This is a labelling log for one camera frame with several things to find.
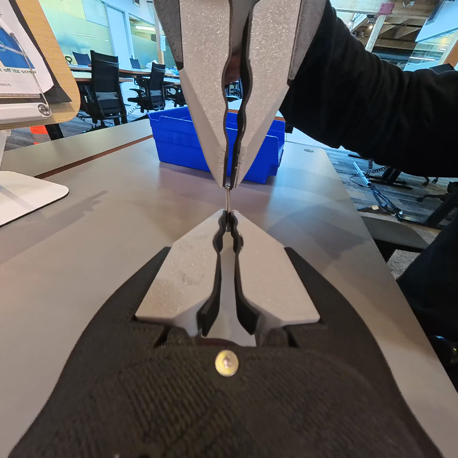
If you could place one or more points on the black office chair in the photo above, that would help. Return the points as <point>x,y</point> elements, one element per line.
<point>107,82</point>
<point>157,86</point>

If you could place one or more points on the person's right forearm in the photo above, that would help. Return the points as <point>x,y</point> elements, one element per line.
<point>357,89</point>

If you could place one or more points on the long wooden desk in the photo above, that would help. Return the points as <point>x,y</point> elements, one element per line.
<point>80,68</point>

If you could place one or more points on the instruction sheet with blue pictures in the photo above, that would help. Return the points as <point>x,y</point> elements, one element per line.
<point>21,77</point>

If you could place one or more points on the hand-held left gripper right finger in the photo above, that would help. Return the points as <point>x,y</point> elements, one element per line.
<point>275,282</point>

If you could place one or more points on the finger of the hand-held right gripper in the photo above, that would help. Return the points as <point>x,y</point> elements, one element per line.
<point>272,53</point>
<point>204,53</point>

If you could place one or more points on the silver bolt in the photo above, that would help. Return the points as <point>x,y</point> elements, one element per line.
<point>227,200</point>

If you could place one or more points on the black desk leg frame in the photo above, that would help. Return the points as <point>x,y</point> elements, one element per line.
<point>390,177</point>

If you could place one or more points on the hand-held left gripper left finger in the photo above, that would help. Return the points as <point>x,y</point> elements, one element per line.
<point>179,279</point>

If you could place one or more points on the grey chair seat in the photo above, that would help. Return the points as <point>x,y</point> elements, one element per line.
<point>393,232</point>

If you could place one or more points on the person's black-clothed body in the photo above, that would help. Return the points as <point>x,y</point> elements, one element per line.
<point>436,286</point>

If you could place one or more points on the wooden document stand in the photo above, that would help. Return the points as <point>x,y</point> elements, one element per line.
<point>35,193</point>

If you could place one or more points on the blue plastic bin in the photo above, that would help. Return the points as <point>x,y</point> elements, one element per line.
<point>171,143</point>

